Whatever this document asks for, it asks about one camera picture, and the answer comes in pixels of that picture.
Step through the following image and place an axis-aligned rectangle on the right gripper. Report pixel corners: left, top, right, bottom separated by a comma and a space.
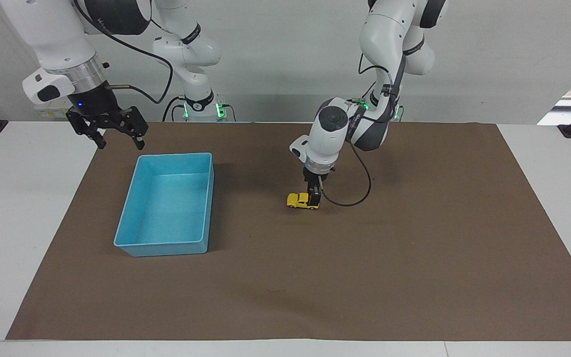
65, 81, 149, 151

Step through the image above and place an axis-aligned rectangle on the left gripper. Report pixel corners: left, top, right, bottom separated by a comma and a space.
303, 167, 329, 187

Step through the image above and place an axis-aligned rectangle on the yellow toy car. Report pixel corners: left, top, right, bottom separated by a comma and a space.
286, 192, 320, 211

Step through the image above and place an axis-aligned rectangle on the light blue plastic bin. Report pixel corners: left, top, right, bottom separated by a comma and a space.
113, 152, 215, 258

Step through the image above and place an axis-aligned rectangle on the black cable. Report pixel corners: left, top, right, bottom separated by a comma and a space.
72, 0, 174, 106
321, 141, 372, 208
162, 96, 187, 123

